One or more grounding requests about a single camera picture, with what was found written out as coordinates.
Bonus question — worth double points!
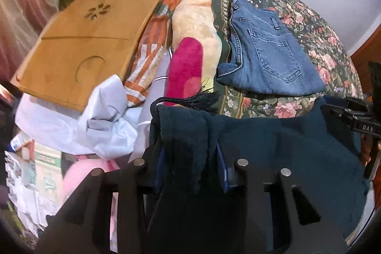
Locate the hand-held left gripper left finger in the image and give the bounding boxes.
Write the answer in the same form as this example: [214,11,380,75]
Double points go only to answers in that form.
[35,147,165,254]

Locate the pink striped curtain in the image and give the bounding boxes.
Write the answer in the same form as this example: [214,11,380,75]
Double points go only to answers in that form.
[0,0,60,82]

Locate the wooden lap tray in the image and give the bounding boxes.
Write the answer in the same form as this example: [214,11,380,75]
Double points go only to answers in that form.
[16,0,170,112]

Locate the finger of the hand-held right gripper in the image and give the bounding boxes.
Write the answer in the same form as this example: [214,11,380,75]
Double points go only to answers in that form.
[344,97,377,116]
[323,104,381,135]

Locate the orange striped patterned cloth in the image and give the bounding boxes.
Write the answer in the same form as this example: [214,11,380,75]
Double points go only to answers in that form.
[115,0,206,108]

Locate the dark teal sweatpants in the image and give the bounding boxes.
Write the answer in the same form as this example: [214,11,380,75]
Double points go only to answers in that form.
[147,87,371,254]

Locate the floral bedspread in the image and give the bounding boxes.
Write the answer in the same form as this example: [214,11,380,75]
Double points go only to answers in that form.
[213,0,365,119]

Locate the brown wooden furniture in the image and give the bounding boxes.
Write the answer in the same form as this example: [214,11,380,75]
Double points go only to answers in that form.
[350,33,381,97]

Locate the white crumpled cloth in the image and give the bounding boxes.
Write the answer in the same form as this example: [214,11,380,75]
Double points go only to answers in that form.
[15,74,155,160]

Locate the cream fleece blanket pink flowers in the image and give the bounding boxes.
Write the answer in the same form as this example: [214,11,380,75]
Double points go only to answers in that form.
[165,0,233,107]

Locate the pink soft cloth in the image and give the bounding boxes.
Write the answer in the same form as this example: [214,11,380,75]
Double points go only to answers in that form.
[61,154,120,252]

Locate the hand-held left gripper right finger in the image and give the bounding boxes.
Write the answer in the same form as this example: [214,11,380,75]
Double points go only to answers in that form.
[215,143,349,254]

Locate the pile of printed papers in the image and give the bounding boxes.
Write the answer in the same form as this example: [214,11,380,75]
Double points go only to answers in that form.
[4,132,65,240]

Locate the folded blue jeans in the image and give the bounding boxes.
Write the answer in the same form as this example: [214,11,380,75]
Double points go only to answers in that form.
[217,0,326,95]

